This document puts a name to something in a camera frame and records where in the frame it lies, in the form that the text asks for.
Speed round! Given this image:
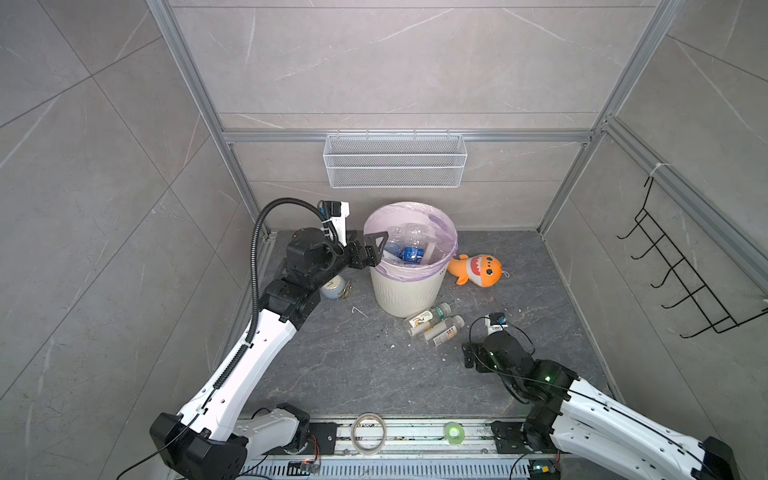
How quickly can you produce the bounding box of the light blue alarm clock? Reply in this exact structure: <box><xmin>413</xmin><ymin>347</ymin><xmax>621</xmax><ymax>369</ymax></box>
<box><xmin>320</xmin><ymin>275</ymin><xmax>350</xmax><ymax>300</ymax></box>

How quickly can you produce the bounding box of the white wire mesh basket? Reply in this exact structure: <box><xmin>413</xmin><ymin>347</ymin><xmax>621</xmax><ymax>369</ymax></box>
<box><xmin>323</xmin><ymin>133</ymin><xmax>468</xmax><ymax>189</ymax></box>

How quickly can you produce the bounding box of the orange shark plush toy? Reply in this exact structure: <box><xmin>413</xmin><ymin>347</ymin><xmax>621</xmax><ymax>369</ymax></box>
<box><xmin>447</xmin><ymin>254</ymin><xmax>505</xmax><ymax>288</ymax></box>

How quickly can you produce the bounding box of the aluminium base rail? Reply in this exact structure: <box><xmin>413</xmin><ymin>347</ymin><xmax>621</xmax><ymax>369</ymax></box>
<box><xmin>161</xmin><ymin>416</ymin><xmax>601</xmax><ymax>480</ymax></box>

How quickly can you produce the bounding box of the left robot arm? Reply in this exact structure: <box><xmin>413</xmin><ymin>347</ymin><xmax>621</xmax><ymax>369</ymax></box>
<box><xmin>150</xmin><ymin>197</ymin><xmax>388</xmax><ymax>479</ymax></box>

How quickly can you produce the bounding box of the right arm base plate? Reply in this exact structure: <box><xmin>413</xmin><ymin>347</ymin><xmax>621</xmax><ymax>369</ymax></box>
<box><xmin>490</xmin><ymin>419</ymin><xmax>537</xmax><ymax>455</ymax></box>

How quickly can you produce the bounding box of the blue label bottle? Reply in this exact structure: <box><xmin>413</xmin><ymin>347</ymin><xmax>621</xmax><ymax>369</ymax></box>
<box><xmin>399</xmin><ymin>223</ymin><xmax>429</xmax><ymax>264</ymax></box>

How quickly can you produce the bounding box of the pink bin liner bag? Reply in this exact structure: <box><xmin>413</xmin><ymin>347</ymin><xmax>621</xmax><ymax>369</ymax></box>
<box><xmin>363</xmin><ymin>201</ymin><xmax>458</xmax><ymax>281</ymax></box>

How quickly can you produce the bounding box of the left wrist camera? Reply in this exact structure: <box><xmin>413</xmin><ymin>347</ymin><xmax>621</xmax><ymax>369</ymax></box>
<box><xmin>317</xmin><ymin>200</ymin><xmax>350</xmax><ymax>247</ymax></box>

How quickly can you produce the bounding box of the black wall hook rack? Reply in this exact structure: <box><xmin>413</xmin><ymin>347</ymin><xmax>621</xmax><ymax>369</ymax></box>
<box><xmin>616</xmin><ymin>176</ymin><xmax>767</xmax><ymax>340</ymax></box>

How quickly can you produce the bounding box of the clear tape roll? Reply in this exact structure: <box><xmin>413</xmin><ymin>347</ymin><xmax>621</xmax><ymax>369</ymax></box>
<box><xmin>350</xmin><ymin>413</ymin><xmax>387</xmax><ymax>455</ymax></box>

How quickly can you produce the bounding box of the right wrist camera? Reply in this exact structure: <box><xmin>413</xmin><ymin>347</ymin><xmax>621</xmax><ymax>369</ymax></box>
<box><xmin>484</xmin><ymin>312</ymin><xmax>508</xmax><ymax>335</ymax></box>

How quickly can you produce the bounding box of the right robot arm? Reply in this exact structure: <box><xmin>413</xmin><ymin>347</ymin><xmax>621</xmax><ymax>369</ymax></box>
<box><xmin>462</xmin><ymin>331</ymin><xmax>740</xmax><ymax>479</ymax></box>

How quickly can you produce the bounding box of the cream ribbed trash bin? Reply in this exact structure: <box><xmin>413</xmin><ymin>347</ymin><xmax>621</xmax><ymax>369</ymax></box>
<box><xmin>371</xmin><ymin>269</ymin><xmax>447</xmax><ymax>318</ymax></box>

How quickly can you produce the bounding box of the crane label green cap bottle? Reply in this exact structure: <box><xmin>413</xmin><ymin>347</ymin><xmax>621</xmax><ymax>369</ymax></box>
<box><xmin>406</xmin><ymin>302</ymin><xmax>451</xmax><ymax>337</ymax></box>

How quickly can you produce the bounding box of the green tape roll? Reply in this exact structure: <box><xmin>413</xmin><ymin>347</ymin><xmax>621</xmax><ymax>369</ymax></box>
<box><xmin>443</xmin><ymin>422</ymin><xmax>465</xmax><ymax>446</ymax></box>

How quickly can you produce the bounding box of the clear bottle yellow label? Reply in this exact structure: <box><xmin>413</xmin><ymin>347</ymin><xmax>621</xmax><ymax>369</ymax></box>
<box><xmin>424</xmin><ymin>315</ymin><xmax>465</xmax><ymax>347</ymax></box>

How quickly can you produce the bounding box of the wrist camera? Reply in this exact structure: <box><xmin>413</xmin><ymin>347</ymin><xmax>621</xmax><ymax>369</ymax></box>
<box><xmin>484</xmin><ymin>312</ymin><xmax>508</xmax><ymax>335</ymax></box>
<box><xmin>317</xmin><ymin>200</ymin><xmax>350</xmax><ymax>247</ymax></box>

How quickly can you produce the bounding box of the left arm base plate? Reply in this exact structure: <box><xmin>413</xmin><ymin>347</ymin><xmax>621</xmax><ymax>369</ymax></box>
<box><xmin>283</xmin><ymin>422</ymin><xmax>339</xmax><ymax>456</ymax></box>

